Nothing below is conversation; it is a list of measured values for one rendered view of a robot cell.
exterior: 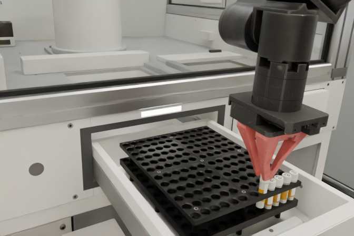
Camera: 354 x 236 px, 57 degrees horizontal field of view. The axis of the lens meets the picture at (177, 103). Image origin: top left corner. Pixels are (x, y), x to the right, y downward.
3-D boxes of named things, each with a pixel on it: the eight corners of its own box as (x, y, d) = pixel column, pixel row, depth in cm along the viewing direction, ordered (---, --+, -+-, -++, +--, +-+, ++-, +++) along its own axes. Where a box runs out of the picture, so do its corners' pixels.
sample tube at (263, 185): (259, 203, 44) (265, 171, 43) (266, 207, 43) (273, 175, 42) (252, 205, 43) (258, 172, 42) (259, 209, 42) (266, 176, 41)
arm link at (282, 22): (290, 2, 31) (333, 5, 33) (247, -1, 37) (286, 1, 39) (278, 74, 33) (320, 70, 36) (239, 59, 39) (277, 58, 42)
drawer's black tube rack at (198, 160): (294, 220, 47) (301, 181, 45) (191, 267, 38) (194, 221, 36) (204, 155, 65) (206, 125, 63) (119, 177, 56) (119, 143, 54)
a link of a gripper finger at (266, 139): (259, 196, 38) (271, 120, 35) (222, 167, 44) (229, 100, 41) (300, 182, 41) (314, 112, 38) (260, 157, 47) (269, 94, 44)
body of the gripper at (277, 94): (286, 140, 33) (299, 69, 31) (225, 108, 42) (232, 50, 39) (327, 130, 36) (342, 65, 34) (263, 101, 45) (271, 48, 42)
